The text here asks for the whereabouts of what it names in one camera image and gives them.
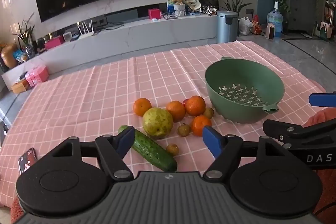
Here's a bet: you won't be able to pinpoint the golden vase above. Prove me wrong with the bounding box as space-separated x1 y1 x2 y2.
1 43 19 68

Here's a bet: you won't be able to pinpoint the long-leaved potted plant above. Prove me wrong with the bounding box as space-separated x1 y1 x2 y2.
212 0 256 17

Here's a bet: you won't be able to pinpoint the small dark red packet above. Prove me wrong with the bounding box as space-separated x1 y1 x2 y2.
18 147 37 175

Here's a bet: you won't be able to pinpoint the red box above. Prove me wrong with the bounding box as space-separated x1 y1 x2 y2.
148 8 161 20

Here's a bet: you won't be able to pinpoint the black and white toy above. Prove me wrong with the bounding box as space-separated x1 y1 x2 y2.
201 6 218 16

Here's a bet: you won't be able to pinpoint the magenta box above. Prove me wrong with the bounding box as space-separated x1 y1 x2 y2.
44 37 65 50

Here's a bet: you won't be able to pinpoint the long grey television console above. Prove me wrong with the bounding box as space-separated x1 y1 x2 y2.
1 14 219 88

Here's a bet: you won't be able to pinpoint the grey drawer cabinet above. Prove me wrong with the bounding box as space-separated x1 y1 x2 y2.
287 0 317 35

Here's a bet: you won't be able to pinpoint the white plastic bag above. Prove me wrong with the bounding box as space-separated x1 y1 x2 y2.
238 17 253 35

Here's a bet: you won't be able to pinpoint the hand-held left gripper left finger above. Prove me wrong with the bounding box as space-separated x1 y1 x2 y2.
50 126 135 180

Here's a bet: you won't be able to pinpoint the pink gift boxes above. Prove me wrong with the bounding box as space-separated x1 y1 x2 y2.
25 66 50 86

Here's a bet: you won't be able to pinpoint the small pink-white heater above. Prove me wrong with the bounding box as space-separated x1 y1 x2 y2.
266 22 276 40

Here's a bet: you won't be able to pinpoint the white router with antennas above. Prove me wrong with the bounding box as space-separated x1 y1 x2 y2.
77 20 95 39

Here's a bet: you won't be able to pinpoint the yellow-green guava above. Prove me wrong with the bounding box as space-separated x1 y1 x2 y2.
143 107 174 139

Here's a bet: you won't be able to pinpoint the green paper bag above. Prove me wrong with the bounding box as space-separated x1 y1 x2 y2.
319 22 334 38

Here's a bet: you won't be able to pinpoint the orange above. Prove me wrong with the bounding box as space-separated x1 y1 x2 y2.
166 101 186 123
185 95 206 117
191 115 213 137
133 98 152 116

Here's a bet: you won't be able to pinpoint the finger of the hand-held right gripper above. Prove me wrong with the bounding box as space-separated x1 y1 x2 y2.
262 120 336 149
309 91 336 107

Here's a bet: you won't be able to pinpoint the blue-grey pedal trash can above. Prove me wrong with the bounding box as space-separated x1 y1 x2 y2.
216 10 239 43

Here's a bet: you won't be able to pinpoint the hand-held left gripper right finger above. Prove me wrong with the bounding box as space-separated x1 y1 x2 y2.
202 126 289 180

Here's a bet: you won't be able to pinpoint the orange cardboard box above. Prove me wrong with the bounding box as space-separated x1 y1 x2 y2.
11 80 30 94

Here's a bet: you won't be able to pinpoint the slender potted plant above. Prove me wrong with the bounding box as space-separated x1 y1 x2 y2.
12 13 36 56

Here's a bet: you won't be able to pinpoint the green plastic colander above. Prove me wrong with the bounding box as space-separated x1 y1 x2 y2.
205 56 285 124

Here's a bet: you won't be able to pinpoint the green cucumber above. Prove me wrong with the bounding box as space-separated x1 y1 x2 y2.
118 125 178 172

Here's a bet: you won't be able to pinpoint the pink checkered tablecloth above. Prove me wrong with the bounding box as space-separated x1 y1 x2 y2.
0 40 327 214

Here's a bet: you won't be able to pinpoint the red gift bag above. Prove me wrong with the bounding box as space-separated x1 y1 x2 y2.
251 15 262 34

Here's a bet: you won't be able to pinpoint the large blue water bottle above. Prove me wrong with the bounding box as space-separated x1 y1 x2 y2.
267 1 284 38

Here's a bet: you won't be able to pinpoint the teddy bear bouquet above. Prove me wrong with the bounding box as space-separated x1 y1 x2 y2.
172 0 187 17

